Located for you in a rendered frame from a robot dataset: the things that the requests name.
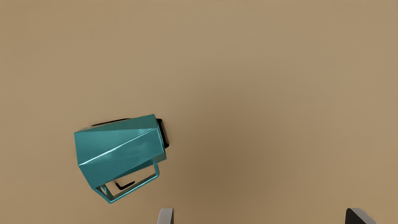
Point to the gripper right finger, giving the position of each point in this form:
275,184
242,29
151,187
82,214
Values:
357,217

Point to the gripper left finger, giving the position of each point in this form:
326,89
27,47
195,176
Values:
165,216

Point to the teal faceted mug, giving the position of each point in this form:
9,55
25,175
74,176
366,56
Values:
119,151

